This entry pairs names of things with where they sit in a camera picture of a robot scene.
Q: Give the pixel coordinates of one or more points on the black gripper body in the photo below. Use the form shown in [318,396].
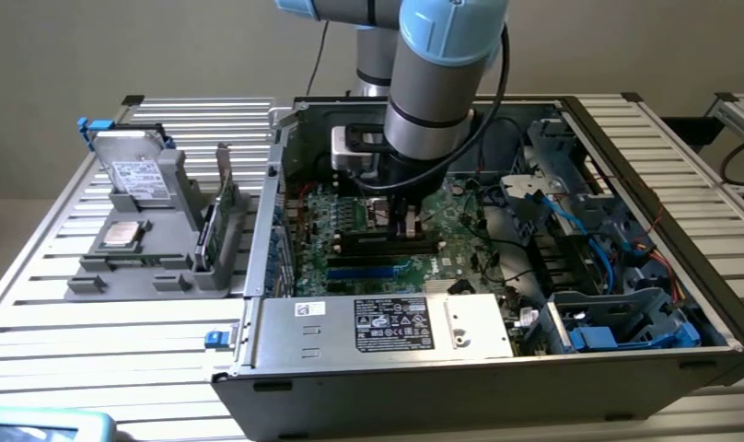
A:
[413,177]

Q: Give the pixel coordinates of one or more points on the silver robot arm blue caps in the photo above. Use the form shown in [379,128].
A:
[437,78]

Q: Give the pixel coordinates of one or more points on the black RAM slot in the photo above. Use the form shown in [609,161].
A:
[378,248]
[366,238]

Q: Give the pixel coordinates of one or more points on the CPU socket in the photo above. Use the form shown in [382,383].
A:
[378,212]

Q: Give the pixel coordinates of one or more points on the green motherboard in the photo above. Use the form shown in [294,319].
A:
[465,258]

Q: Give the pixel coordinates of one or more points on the black expansion slot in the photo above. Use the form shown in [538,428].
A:
[373,261]

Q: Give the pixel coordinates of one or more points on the blue expansion slot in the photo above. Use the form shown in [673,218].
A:
[366,272]

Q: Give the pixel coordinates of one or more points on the grey drive cage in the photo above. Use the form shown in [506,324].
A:
[557,152]

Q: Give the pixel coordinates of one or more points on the silver power supply unit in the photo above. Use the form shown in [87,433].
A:
[330,340]

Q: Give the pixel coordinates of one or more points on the green graphics card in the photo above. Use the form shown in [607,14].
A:
[226,184]

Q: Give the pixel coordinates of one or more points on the open black PC case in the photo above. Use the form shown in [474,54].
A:
[470,396]

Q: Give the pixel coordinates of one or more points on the grey disk bay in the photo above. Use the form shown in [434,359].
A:
[630,313]

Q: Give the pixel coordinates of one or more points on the blue case latch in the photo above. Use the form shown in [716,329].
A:
[215,340]

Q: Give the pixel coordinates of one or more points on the silver hard disk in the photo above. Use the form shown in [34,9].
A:
[132,166]

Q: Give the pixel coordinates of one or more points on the silver CPU chip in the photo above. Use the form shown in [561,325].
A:
[123,235]

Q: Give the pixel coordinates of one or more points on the grey parts rack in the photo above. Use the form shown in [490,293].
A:
[132,281]

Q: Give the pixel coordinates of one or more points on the teal plastic device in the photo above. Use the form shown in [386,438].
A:
[35,426]

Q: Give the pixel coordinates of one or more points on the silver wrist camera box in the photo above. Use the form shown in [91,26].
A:
[354,152]

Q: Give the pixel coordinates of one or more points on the blue disk bay bracket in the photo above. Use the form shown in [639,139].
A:
[594,338]

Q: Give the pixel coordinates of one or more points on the blue hard disk bracket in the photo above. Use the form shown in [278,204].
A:
[99,125]

